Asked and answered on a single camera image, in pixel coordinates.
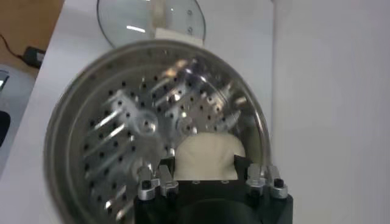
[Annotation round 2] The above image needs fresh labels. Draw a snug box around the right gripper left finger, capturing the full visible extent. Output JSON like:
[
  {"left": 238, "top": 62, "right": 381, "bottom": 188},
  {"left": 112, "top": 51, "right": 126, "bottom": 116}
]
[{"left": 136, "top": 156, "right": 180, "bottom": 201}]

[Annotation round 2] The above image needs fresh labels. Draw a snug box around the stainless steel steamer basket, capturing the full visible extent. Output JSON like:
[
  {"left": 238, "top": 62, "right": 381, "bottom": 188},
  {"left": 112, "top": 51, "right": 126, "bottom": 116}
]
[{"left": 44, "top": 27, "right": 272, "bottom": 224}]

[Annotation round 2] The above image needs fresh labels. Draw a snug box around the glass pot lid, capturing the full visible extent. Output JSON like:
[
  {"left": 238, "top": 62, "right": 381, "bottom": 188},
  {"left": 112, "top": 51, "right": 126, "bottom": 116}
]
[{"left": 96, "top": 0, "right": 207, "bottom": 49}]

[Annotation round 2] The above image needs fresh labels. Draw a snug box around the black power adapter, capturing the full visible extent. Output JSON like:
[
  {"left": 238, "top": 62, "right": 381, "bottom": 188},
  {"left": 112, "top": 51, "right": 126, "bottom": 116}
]
[{"left": 0, "top": 33, "right": 46, "bottom": 69}]

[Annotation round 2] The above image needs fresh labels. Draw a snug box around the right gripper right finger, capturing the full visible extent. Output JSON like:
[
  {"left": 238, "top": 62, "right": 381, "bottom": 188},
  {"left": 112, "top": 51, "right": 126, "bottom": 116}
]
[{"left": 233, "top": 154, "right": 289, "bottom": 200}]

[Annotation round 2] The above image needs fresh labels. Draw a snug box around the white steamed baozi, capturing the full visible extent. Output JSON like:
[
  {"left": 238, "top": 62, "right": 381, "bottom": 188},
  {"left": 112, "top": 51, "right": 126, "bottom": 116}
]
[{"left": 173, "top": 132, "right": 246, "bottom": 181}]

